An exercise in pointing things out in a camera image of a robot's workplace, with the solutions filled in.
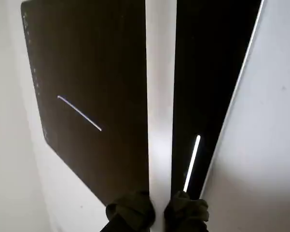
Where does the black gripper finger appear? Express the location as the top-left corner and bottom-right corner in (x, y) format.
(96, 190), (157, 232)
(163, 190), (210, 232)

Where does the white stylus pencil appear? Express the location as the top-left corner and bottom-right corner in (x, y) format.
(144, 0), (179, 232)

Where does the black screen tablet silver edge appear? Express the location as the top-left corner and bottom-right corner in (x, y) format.
(20, 0), (265, 206)

